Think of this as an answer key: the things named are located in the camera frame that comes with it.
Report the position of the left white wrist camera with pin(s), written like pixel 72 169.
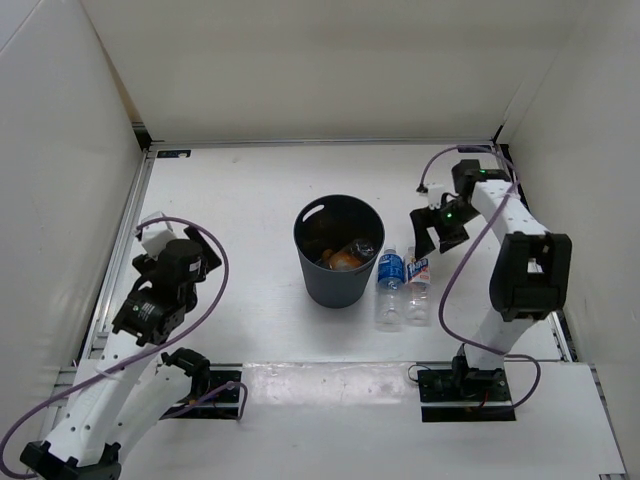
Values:
pixel 155 237

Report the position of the white red label water bottle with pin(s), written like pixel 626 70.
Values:
pixel 417 286

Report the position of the blue label water bottle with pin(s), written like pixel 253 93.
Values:
pixel 390 278

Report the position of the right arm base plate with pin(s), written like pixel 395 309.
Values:
pixel 442 401

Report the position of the right black frame rail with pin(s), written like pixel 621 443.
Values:
pixel 509 165

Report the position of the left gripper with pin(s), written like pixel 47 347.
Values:
pixel 209 257

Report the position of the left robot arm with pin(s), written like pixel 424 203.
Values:
pixel 136 380

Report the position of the dark grey plastic bin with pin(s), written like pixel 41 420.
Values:
pixel 332 222

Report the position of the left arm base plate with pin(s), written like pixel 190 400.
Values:
pixel 223 399

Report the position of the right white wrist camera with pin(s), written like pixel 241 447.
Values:
pixel 433 192

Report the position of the clear unlabelled plastic bottle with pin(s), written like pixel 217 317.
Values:
pixel 361 249

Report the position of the right blue corner label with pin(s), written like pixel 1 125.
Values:
pixel 474 149

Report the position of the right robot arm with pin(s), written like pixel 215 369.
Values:
pixel 530 277

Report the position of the orange juice bottle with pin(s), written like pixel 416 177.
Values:
pixel 340 260

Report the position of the left aluminium frame rail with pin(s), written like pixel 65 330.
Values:
pixel 118 256

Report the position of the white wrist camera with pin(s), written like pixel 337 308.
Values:
pixel 433 192
pixel 155 237

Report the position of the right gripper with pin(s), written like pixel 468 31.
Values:
pixel 422 220

